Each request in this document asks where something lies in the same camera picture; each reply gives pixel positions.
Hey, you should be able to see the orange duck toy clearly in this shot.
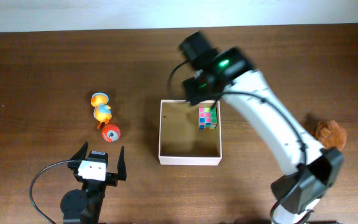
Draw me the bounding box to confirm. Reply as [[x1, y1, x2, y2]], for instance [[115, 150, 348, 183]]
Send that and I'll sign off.
[[91, 92, 112, 129]]

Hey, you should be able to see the pink cardboard box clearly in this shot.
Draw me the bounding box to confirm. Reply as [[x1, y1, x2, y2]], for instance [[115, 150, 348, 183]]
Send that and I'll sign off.
[[158, 100, 223, 166]]

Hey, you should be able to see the colourful puzzle cube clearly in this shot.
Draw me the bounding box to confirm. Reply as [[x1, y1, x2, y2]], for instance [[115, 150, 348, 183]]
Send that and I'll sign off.
[[198, 107, 218, 129]]

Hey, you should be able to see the brown plush toy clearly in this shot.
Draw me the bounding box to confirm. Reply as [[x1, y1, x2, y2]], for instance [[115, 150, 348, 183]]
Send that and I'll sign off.
[[314, 120, 347, 151]]

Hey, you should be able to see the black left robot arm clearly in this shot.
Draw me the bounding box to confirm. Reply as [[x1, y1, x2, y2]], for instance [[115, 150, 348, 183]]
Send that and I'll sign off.
[[60, 142, 127, 224]]

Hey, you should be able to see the red and grey ball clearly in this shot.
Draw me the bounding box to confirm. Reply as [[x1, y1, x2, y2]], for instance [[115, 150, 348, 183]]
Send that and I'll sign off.
[[102, 123, 121, 142]]

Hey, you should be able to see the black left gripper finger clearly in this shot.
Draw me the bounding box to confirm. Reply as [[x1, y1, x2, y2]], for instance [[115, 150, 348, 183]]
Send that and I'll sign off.
[[70, 141, 88, 161], [117, 146, 127, 181]]

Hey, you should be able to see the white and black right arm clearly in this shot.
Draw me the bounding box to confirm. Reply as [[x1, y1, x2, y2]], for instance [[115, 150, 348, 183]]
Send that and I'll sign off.
[[179, 31, 344, 223]]

